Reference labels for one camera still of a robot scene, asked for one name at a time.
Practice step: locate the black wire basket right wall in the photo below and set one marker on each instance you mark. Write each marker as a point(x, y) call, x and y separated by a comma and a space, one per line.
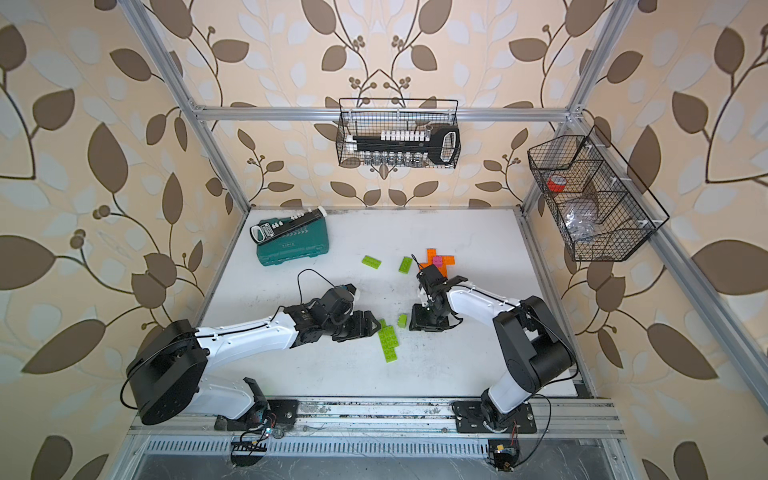
point(628, 212)

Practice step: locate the black wire basket wall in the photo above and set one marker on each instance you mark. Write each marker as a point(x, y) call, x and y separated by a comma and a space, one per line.
point(628, 212)
point(373, 114)

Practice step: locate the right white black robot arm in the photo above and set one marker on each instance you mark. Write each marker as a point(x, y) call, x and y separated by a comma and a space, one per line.
point(534, 349)

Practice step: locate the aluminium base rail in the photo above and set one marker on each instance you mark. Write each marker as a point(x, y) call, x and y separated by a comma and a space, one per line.
point(384, 427)

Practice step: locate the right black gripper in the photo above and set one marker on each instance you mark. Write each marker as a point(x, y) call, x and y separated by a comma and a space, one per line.
point(419, 322)

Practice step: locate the black socket set in basket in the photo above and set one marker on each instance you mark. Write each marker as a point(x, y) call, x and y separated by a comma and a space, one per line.
point(434, 146)

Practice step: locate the black bit holder on case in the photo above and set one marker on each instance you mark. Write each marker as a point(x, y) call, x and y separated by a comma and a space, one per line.
point(267, 231)

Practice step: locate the black wire basket back wall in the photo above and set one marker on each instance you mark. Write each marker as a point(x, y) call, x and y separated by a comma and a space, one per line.
point(373, 114)

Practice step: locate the red tape roll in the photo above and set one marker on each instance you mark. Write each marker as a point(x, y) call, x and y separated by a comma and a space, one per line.
point(556, 184)

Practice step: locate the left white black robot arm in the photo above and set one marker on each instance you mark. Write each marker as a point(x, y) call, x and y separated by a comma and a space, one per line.
point(175, 373)

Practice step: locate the green tool case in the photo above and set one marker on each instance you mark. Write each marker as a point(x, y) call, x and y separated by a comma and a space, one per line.
point(309, 241)

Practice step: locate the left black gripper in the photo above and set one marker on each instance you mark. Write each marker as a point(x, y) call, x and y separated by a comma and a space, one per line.
point(361, 329)

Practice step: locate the clear plastic bag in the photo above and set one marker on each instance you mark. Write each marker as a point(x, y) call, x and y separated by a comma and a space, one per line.
point(580, 217)

